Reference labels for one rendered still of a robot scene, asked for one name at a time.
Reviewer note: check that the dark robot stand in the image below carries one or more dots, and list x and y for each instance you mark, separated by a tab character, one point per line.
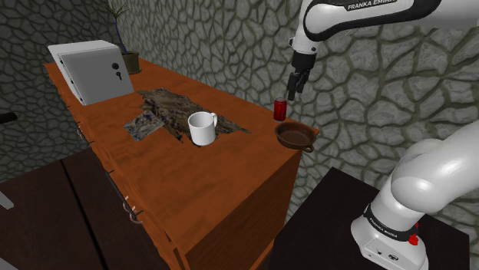
318	228

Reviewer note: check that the orange wooden chest of drawers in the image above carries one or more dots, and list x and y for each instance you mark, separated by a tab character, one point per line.
209	175

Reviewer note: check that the white safe box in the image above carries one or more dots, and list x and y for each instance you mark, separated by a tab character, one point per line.
95	74

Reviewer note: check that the red can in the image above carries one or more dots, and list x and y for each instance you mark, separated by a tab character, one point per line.
280	109

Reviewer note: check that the brown tattered cloth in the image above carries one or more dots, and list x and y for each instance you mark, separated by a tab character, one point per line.
176	108

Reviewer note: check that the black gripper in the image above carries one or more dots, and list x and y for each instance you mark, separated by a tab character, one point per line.
302	61

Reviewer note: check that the brown pan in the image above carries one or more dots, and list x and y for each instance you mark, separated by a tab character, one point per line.
295	135

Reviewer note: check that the white mug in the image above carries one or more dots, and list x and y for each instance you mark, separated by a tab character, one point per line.
202	129

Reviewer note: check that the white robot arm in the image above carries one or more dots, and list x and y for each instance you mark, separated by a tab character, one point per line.
423	179

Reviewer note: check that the grey patterned booklet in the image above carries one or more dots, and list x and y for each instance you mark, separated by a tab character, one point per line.
144	125

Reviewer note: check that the potted plant in brown pot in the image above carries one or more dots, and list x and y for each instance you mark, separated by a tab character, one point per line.
129	59

